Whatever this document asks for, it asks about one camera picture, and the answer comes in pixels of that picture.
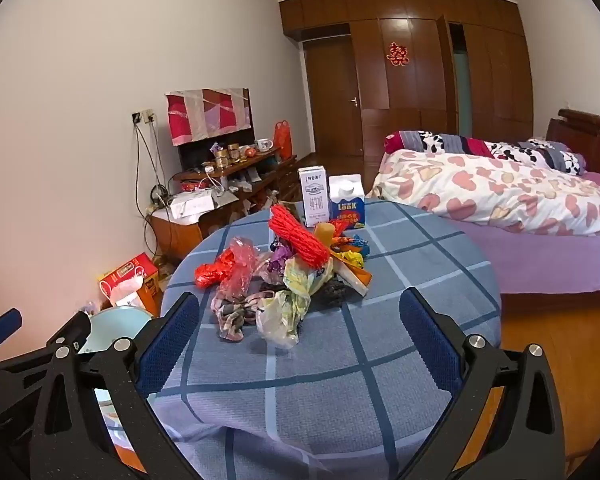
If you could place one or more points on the brown wooden door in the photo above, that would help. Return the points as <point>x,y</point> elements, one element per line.
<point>330,100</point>

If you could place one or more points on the blue white gable carton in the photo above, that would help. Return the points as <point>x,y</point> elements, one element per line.
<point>347,205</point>

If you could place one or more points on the small red round ornament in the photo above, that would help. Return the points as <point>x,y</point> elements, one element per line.
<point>250,151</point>

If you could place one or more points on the wooden television cabinet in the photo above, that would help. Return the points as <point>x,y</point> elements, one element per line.
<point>180,232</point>

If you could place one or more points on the red cardboard box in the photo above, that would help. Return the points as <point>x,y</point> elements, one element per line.
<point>130,275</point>

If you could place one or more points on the clear plastic bag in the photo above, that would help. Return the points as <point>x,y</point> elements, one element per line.
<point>280,320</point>

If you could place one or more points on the purple foil wrapper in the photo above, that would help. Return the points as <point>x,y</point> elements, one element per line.
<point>280,255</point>

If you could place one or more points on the light blue bin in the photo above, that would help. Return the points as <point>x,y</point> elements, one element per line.
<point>115,322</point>

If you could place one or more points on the red paper decoration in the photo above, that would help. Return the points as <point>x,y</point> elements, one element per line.
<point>399,55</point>

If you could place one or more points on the dark striped cloth bundle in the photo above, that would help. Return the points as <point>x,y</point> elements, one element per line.
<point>330,292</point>

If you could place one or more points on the flat dark foil packet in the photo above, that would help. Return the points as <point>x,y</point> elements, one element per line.
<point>290,207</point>

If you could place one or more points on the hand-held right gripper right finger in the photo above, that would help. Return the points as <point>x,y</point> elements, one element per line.
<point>430,340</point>

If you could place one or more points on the tall white milk carton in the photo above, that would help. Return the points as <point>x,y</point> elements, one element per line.
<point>314,195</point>

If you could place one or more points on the yellow foil wrapper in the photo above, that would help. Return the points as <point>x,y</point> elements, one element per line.
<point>350,258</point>

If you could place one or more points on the white flat box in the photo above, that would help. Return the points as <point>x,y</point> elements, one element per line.
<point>192,205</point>

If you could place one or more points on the pink tinted plastic bag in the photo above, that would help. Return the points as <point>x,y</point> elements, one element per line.
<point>265,272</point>

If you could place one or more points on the orange red bag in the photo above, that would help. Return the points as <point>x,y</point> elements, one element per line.
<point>282,137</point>

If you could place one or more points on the yellow sponge block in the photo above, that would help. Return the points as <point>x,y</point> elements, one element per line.
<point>324,232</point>

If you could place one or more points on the wall socket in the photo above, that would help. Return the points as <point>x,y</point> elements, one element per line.
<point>144,116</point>

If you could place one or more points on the purple bed sheet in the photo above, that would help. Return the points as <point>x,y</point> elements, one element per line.
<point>555,265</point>

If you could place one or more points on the red orange blue foil wrapper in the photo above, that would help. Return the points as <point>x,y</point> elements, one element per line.
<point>341,234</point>

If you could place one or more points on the black television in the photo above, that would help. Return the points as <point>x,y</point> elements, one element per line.
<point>205,152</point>

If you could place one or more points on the white printed mug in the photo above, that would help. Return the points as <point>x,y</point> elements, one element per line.
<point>264,145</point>

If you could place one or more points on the red plastic bag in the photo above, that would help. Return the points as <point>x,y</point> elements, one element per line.
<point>237,265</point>

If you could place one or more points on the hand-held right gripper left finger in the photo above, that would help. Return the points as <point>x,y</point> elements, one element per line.
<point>167,345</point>

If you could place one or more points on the plaid cloth scrap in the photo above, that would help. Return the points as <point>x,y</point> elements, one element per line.
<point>230,317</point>

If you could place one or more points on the orange paper wrapper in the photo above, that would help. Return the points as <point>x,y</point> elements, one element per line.
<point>355,276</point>

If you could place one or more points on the brown wooden wardrobe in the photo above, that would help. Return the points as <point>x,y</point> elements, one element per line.
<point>420,85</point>

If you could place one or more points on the yellow green plastic bag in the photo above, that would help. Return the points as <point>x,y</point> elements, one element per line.
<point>297,280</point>

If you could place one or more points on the blue checked tablecloth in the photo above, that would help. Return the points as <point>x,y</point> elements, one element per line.
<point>380,270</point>

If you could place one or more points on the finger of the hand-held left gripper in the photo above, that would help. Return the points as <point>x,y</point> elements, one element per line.
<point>72,330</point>
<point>5,324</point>

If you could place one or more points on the gold lidded glass jar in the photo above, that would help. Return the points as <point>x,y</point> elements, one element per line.
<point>233,152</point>
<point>222,156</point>

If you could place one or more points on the red gift box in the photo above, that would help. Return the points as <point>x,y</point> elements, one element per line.
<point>195,186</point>

